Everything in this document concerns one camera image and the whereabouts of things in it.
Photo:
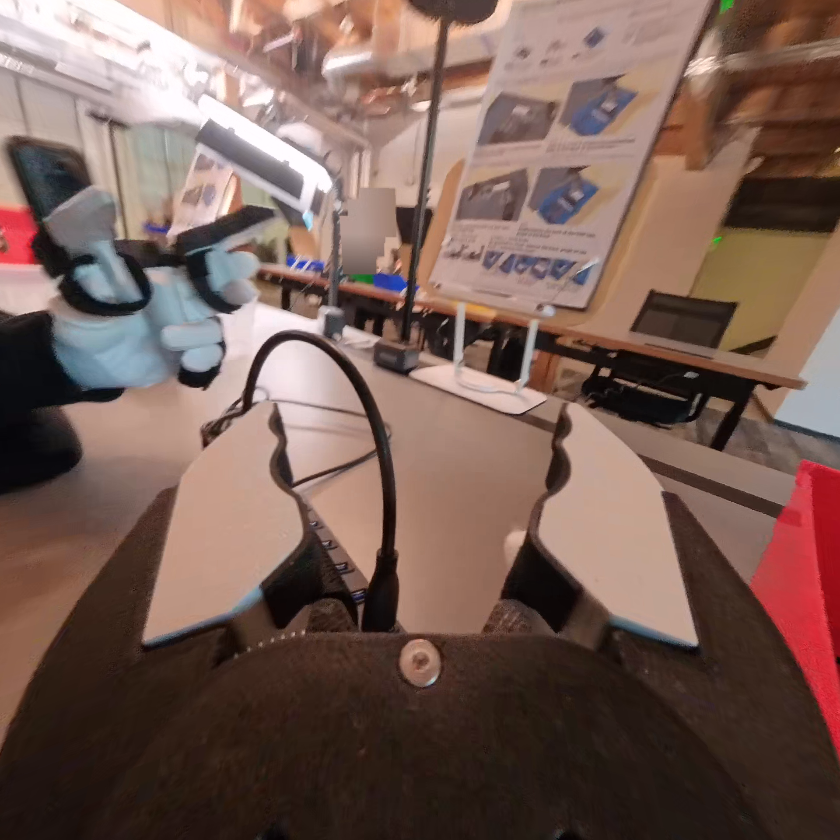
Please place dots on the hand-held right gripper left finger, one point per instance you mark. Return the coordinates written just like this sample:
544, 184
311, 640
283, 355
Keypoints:
229, 512

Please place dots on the person's left hand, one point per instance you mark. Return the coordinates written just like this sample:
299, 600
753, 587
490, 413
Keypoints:
118, 348

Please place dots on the person's right hand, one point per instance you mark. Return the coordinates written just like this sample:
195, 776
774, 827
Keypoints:
515, 548

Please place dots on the white board stand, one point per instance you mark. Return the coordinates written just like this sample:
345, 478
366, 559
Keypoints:
479, 387

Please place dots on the long wooden desk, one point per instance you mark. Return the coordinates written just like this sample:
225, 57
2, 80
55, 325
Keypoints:
295, 275

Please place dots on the instruction sheet on board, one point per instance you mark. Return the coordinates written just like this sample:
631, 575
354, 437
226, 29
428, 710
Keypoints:
203, 190
449, 216

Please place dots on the red plastic bin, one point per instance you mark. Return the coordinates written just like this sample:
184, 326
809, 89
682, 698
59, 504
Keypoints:
16, 236
800, 577

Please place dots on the black light stand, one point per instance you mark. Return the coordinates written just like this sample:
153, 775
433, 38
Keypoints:
336, 262

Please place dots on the printed instruction sheet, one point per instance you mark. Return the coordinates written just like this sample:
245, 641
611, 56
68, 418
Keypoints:
571, 164

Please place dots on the blue plastic bin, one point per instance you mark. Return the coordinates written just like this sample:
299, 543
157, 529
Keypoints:
394, 282

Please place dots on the long black usb hub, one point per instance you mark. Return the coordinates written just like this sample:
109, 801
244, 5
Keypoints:
341, 571

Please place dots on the led panel light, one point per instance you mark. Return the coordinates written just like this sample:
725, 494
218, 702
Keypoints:
262, 151

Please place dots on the grey cube charger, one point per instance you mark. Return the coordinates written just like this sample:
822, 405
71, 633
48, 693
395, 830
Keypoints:
333, 323

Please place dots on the black mesh office chair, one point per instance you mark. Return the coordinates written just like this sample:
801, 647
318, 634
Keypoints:
682, 321

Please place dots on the black rectangular device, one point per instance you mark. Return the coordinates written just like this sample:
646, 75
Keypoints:
394, 358

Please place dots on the black disc floor lamp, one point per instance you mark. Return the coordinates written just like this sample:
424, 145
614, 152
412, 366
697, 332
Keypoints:
453, 10

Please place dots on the person's left forearm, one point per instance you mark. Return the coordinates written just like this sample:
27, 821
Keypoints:
39, 407

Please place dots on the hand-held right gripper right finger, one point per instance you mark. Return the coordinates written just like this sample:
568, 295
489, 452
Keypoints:
610, 525

